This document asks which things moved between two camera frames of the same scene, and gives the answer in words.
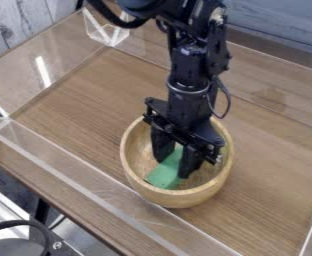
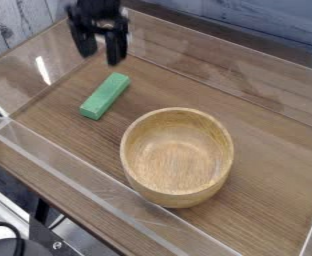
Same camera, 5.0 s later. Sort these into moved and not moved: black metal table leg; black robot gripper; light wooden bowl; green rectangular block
Moved: black robot gripper; green rectangular block
Not moved: light wooden bowl; black metal table leg
